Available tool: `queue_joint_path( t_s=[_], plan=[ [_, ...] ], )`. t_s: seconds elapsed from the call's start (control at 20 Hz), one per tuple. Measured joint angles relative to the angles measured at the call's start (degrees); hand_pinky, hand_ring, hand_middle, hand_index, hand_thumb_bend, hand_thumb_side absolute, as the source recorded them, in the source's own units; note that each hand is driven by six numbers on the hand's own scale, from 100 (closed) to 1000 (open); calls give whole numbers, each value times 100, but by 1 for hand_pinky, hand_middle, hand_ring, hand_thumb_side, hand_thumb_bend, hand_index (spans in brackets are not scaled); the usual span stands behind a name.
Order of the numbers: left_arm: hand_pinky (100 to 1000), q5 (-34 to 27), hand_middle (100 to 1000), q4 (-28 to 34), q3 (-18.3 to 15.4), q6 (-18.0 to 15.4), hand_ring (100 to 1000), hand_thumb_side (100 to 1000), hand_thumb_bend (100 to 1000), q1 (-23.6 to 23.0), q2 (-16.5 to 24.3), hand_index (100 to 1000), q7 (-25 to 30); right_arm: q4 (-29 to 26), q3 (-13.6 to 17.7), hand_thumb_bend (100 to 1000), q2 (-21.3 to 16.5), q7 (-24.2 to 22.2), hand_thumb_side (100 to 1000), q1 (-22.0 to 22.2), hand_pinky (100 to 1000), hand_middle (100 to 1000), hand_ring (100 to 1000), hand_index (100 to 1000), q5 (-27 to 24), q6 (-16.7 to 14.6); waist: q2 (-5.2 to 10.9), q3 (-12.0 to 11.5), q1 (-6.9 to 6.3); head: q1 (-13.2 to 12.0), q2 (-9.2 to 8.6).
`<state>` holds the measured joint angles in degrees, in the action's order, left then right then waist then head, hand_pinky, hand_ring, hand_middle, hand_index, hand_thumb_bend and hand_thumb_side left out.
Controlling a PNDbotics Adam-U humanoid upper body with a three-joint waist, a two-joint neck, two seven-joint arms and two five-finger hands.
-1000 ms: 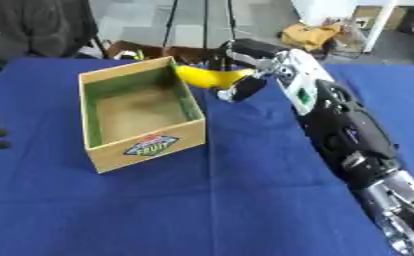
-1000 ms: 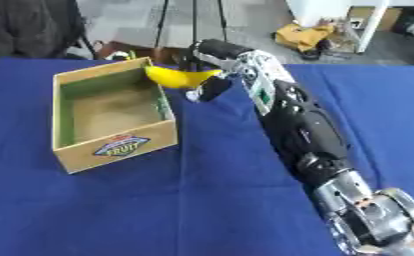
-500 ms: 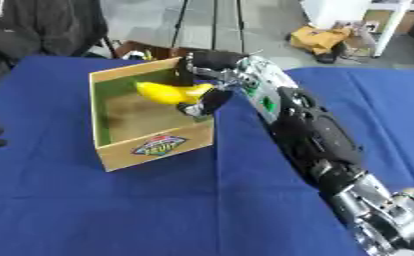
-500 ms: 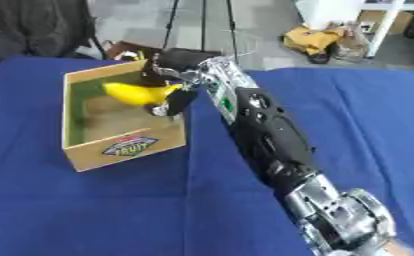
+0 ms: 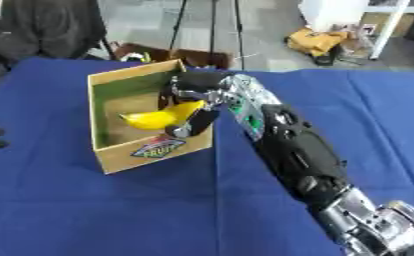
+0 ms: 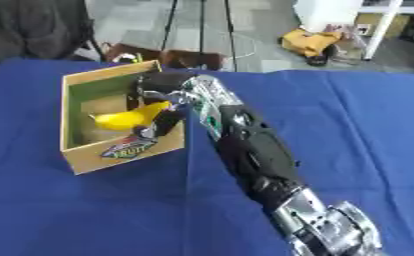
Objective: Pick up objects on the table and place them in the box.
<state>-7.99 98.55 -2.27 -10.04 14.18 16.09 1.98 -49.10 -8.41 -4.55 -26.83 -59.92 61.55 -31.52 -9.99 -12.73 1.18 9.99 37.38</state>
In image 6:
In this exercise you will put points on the yellow bag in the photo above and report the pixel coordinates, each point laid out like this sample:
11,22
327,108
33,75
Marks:
309,41

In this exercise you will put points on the black tripod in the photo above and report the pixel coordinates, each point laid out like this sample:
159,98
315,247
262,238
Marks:
200,30

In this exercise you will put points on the black chair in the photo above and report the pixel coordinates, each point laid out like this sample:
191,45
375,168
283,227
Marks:
35,28

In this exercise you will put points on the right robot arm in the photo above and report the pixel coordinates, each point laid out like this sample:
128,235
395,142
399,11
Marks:
257,146

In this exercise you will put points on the white shelf frame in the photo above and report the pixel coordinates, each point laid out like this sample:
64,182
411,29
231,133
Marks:
381,26

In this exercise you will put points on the brown cardboard box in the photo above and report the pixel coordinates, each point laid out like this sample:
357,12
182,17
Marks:
175,57

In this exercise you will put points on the yellow toy banana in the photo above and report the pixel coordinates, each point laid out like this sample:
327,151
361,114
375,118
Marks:
129,117

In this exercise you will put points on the tan cardboard box green inside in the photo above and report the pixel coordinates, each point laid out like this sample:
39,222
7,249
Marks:
118,116

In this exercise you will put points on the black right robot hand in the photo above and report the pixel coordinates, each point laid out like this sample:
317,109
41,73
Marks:
161,83

